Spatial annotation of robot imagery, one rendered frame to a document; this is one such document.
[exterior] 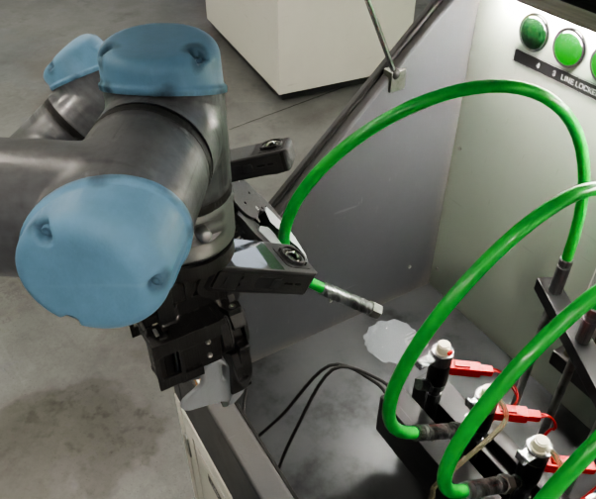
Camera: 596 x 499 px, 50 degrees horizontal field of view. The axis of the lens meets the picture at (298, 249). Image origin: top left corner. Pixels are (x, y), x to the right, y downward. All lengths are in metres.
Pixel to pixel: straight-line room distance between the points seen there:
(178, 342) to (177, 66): 0.22
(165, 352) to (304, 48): 3.23
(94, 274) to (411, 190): 0.86
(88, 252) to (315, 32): 3.39
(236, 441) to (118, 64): 0.63
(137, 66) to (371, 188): 0.71
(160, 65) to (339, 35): 3.37
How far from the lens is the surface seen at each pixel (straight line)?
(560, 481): 0.57
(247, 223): 0.71
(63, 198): 0.31
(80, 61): 0.71
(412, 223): 1.17
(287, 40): 3.60
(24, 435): 2.23
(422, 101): 0.68
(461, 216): 1.17
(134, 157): 0.33
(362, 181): 1.03
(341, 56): 3.79
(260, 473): 0.88
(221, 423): 0.93
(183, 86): 0.38
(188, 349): 0.52
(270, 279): 0.53
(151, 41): 0.41
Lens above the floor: 1.71
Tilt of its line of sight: 40 degrees down
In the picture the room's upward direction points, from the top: straight up
